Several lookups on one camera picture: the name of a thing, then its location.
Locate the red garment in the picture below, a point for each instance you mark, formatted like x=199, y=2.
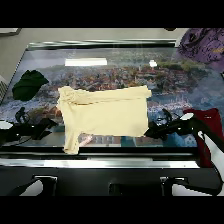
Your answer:
x=208, y=136

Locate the cream T-shirt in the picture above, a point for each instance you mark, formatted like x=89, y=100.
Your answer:
x=106, y=113

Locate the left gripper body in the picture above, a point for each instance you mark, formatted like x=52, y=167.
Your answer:
x=41, y=129

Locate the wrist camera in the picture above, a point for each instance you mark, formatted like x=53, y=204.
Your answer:
x=167, y=115
x=21, y=115

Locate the purple garment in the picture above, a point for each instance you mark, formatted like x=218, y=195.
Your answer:
x=203, y=45

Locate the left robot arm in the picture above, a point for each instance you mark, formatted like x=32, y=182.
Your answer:
x=15, y=131

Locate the dark green garment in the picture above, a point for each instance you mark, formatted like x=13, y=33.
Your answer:
x=29, y=85

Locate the silver frame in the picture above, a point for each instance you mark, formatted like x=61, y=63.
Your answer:
x=133, y=163

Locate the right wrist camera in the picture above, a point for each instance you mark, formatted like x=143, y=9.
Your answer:
x=167, y=115

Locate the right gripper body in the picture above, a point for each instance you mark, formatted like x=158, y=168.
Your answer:
x=165, y=129

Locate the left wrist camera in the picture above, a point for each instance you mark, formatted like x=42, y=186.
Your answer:
x=21, y=115

